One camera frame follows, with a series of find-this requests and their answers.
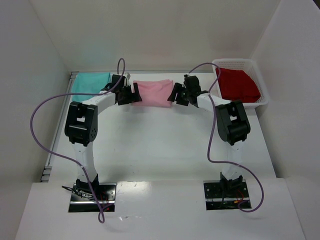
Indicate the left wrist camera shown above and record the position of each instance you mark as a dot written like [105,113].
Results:
[127,75]

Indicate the pink t shirt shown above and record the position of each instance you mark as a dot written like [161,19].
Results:
[154,93]

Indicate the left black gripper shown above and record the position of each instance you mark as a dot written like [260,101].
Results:
[129,94]

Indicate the teal folded t shirt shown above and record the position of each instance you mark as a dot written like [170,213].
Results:
[90,82]

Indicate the red t shirt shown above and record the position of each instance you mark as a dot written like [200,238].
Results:
[237,85]

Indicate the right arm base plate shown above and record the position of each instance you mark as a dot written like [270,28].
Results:
[215,199]

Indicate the white plastic basket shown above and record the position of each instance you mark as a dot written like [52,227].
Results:
[250,67]

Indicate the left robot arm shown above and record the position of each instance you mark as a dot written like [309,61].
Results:
[81,127]

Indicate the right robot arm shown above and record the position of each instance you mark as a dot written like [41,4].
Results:
[229,119]

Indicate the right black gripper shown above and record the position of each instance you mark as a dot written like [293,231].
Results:
[179,93]

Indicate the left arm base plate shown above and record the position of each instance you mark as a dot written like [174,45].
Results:
[82,201]

